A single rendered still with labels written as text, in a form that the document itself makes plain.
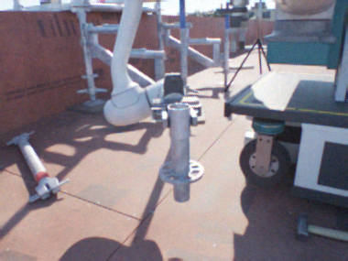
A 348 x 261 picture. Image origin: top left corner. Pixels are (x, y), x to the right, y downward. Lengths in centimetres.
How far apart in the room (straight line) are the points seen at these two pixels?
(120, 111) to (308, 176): 62
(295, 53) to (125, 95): 52
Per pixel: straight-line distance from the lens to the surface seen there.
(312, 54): 79
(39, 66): 200
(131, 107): 90
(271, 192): 100
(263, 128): 90
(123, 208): 92
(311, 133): 82
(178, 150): 67
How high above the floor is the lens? 55
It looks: 21 degrees down
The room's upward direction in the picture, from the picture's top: 2 degrees counter-clockwise
